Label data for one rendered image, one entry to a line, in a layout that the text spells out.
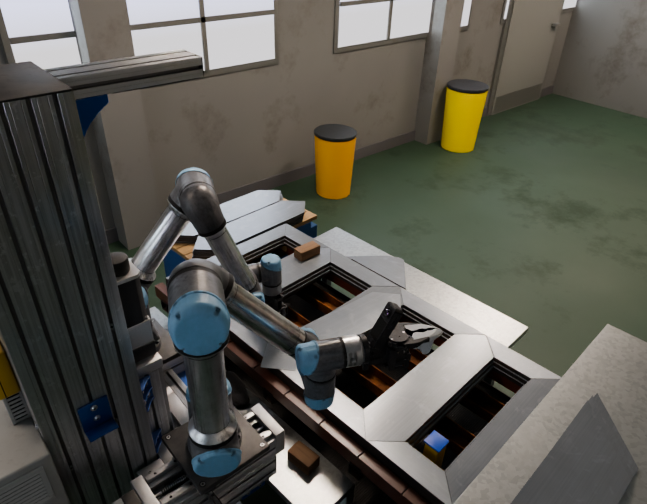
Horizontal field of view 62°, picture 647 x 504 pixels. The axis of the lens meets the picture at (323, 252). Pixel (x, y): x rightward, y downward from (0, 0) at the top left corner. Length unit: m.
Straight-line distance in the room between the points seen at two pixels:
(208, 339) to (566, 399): 1.20
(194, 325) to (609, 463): 1.19
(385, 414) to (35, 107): 1.40
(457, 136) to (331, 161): 1.89
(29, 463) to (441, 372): 1.36
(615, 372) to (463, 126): 4.48
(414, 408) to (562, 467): 0.53
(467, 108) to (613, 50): 3.08
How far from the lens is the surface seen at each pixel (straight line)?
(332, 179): 4.92
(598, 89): 8.82
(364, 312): 2.30
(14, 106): 1.10
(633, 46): 8.60
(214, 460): 1.36
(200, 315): 1.05
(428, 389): 2.03
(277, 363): 2.06
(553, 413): 1.83
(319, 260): 2.60
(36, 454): 1.49
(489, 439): 1.94
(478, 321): 2.55
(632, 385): 2.04
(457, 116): 6.17
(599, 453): 1.75
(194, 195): 1.66
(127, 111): 4.06
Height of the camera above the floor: 2.33
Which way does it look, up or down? 33 degrees down
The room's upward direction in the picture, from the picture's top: 2 degrees clockwise
